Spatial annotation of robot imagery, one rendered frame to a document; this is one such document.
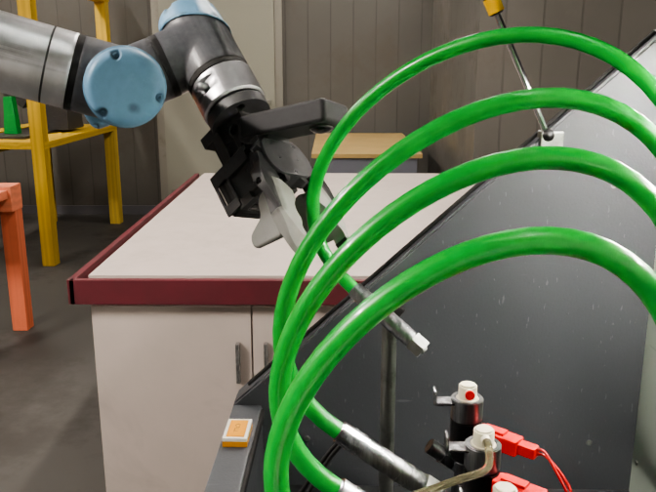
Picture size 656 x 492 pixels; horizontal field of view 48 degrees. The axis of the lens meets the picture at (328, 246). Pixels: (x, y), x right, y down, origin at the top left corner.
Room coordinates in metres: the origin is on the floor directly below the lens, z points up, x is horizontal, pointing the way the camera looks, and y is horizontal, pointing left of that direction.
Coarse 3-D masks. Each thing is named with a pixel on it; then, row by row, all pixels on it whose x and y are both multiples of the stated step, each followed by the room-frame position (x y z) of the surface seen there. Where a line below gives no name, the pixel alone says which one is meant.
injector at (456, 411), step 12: (480, 396) 0.60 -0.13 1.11; (456, 408) 0.59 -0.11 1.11; (468, 408) 0.58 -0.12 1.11; (480, 408) 0.59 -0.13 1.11; (456, 420) 0.59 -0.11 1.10; (468, 420) 0.58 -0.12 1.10; (480, 420) 0.59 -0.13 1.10; (456, 432) 0.59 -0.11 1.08; (468, 432) 0.58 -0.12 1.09; (432, 444) 0.59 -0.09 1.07; (432, 456) 0.59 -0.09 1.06; (444, 456) 0.59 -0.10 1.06; (456, 456) 0.58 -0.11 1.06; (456, 468) 0.59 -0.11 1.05
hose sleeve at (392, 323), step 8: (352, 288) 0.72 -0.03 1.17; (360, 288) 0.72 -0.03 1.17; (352, 296) 0.72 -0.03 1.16; (360, 296) 0.72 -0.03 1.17; (368, 296) 0.72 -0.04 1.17; (392, 312) 0.71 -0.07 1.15; (384, 320) 0.71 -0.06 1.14; (392, 320) 0.71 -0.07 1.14; (400, 320) 0.71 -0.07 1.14; (392, 328) 0.70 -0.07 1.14; (400, 328) 0.70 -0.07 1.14; (408, 328) 0.70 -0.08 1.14; (400, 336) 0.70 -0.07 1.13; (408, 336) 0.70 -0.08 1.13
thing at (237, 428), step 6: (234, 420) 0.84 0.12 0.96; (240, 420) 0.84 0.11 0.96; (246, 420) 0.84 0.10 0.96; (234, 426) 0.83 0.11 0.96; (240, 426) 0.83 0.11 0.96; (246, 426) 0.83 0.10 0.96; (252, 426) 0.84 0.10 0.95; (228, 432) 0.81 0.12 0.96; (234, 432) 0.81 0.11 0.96; (240, 432) 0.81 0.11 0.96; (228, 444) 0.80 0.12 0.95; (234, 444) 0.80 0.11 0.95; (240, 444) 0.80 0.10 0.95; (246, 444) 0.80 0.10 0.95
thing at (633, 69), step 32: (480, 32) 0.68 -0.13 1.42; (512, 32) 0.66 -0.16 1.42; (544, 32) 0.65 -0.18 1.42; (576, 32) 0.64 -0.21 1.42; (416, 64) 0.70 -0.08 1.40; (640, 64) 0.62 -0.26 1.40; (384, 96) 0.72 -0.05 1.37; (320, 160) 0.74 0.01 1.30; (320, 192) 0.75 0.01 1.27; (320, 256) 0.74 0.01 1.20
